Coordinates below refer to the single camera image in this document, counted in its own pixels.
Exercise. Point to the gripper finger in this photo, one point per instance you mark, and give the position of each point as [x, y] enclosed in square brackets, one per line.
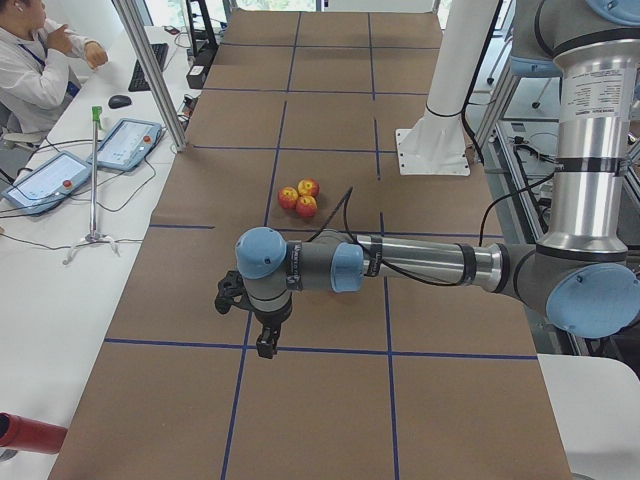
[272, 341]
[262, 343]

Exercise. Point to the black computer mouse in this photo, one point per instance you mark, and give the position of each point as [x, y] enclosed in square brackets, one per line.
[119, 101]

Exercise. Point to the red bottle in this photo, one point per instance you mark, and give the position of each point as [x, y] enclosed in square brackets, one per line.
[25, 434]

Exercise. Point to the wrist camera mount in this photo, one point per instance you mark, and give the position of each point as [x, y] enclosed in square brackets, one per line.
[232, 293]

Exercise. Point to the near teach pendant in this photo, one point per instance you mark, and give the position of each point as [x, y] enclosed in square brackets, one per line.
[48, 185]

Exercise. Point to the far teach pendant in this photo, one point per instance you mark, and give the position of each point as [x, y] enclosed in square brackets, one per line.
[127, 144]

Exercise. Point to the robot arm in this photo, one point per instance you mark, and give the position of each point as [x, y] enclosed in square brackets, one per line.
[575, 275]

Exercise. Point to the person in white coat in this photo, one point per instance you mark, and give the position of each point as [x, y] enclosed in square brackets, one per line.
[37, 81]

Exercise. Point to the red yellow apple back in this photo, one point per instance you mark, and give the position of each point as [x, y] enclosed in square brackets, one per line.
[308, 187]

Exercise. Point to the white camera pedestal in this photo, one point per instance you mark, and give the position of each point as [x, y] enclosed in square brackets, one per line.
[435, 145]

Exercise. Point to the teach pendant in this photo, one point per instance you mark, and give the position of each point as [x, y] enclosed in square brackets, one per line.
[127, 144]
[48, 185]

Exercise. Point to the green handled grabber stick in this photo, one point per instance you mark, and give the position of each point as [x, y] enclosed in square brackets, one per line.
[93, 236]

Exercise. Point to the red yellow apple front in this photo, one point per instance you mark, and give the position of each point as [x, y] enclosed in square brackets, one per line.
[306, 206]

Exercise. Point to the aluminium frame post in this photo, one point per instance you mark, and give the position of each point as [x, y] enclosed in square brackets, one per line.
[133, 25]

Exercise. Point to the black box on table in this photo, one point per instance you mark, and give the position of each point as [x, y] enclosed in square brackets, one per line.
[196, 77]

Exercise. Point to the red yellow apple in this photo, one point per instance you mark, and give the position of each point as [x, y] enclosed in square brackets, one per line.
[308, 187]
[306, 206]

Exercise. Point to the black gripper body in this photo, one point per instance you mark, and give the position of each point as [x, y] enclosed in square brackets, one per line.
[270, 318]

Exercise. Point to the red yellow apple side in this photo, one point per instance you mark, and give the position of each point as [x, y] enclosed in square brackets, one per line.
[287, 197]

